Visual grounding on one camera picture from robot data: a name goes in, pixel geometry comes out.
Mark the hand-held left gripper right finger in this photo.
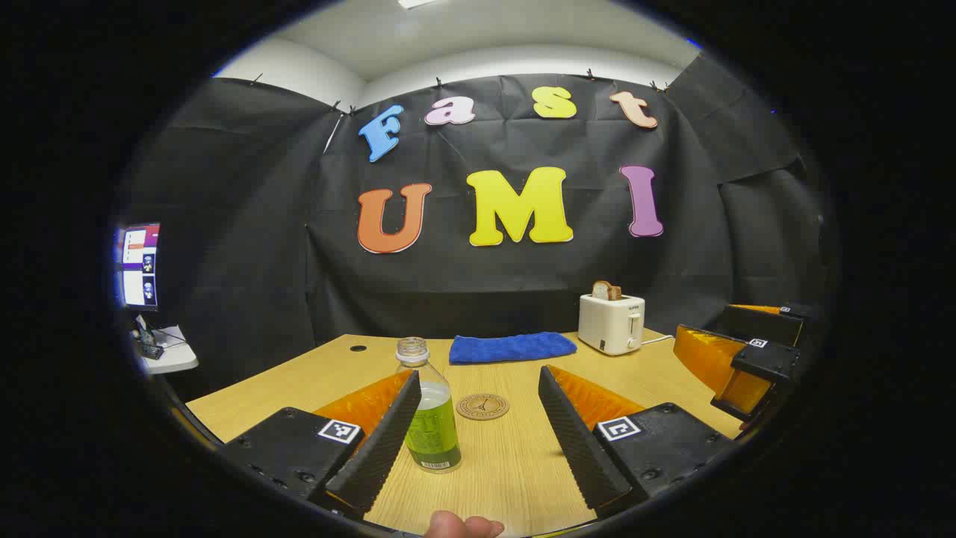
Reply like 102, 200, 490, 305
538, 365, 738, 519

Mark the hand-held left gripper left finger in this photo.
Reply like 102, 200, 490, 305
222, 370, 423, 520

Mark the green label water bottle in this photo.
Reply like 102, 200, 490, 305
396, 337, 462, 474

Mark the round wooden coaster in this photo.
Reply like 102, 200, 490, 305
456, 394, 511, 421

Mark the blue towel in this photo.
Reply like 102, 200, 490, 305
449, 332, 578, 365

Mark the white toaster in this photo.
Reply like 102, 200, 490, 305
577, 293, 646, 356

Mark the black backdrop cloth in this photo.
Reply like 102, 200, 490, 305
119, 52, 830, 404

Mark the small white side table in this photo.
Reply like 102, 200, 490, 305
131, 325, 200, 375

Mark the small dark desk device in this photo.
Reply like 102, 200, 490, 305
134, 314, 166, 361

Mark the computer monitor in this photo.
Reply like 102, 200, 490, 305
116, 222, 161, 312

